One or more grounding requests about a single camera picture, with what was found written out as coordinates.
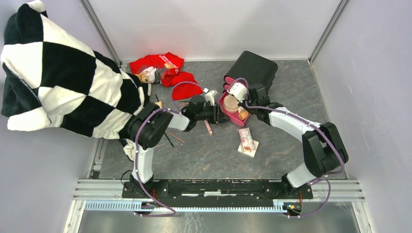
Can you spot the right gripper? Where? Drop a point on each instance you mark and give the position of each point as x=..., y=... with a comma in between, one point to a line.
x=243, y=105

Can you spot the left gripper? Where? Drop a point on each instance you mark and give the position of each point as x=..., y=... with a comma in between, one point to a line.
x=218, y=116

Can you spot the small tan beauty sponge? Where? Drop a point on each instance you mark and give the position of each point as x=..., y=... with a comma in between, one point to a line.
x=242, y=114

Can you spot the large beige powder puff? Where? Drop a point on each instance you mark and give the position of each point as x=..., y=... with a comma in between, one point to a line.
x=231, y=104

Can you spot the black pink drawer organizer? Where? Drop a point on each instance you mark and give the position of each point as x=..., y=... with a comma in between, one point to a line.
x=259, y=73

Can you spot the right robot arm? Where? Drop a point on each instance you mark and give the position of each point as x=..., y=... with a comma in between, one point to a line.
x=323, y=149

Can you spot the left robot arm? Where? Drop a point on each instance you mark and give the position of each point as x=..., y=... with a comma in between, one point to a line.
x=149, y=126

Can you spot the pink makeup package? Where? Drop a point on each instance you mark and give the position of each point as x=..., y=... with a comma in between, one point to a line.
x=246, y=139

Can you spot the rose pencil near mirror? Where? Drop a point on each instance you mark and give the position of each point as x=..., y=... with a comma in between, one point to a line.
x=178, y=138

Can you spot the black thin brush stick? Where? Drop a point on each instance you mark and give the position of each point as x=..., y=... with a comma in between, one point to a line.
x=167, y=137

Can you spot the yellow small box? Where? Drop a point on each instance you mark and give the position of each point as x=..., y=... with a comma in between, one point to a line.
x=159, y=103

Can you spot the red cloth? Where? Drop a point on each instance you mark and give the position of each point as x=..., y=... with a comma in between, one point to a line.
x=183, y=82

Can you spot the small plush doll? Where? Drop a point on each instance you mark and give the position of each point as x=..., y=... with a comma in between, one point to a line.
x=150, y=75

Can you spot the black white checkered blanket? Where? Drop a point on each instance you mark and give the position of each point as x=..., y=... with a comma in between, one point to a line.
x=54, y=80

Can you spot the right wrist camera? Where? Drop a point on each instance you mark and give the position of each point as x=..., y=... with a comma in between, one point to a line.
x=239, y=91

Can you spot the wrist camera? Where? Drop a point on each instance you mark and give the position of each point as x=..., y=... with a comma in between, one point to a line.
x=210, y=96
x=239, y=91

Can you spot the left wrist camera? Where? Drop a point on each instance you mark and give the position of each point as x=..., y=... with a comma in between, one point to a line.
x=210, y=96

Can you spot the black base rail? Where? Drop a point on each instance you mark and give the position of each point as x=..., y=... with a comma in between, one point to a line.
x=215, y=193

